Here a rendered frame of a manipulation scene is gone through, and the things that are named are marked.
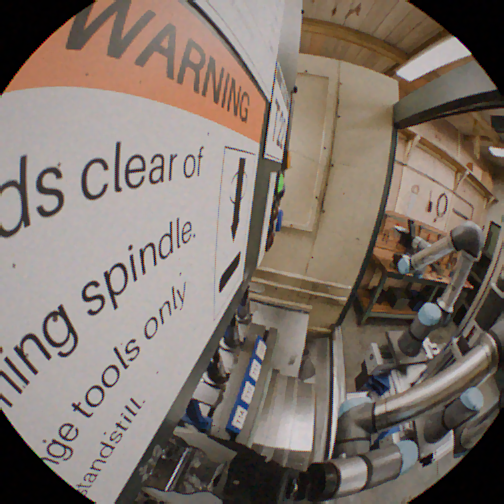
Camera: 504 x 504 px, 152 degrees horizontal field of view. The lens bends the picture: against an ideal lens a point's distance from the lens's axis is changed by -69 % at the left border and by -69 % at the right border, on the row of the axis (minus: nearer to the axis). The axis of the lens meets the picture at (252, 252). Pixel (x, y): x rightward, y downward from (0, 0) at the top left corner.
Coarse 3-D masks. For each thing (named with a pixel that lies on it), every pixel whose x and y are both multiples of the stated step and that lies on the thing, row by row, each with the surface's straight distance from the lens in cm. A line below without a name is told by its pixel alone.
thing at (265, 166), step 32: (288, 0) 23; (288, 32) 21; (288, 64) 21; (288, 96) 23; (256, 192) 12; (256, 224) 14; (256, 256) 17; (224, 320) 11; (192, 384) 9; (160, 448) 9; (128, 480) 8
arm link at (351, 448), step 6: (336, 444) 43; (342, 444) 42; (348, 444) 42; (354, 444) 42; (360, 444) 42; (366, 444) 43; (336, 450) 43; (342, 450) 42; (348, 450) 41; (354, 450) 41; (360, 450) 42; (366, 450) 43; (336, 456) 42; (348, 456) 41
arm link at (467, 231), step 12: (456, 228) 93; (468, 228) 92; (444, 240) 95; (456, 240) 91; (468, 240) 91; (420, 252) 102; (432, 252) 97; (444, 252) 95; (408, 264) 104; (420, 264) 102
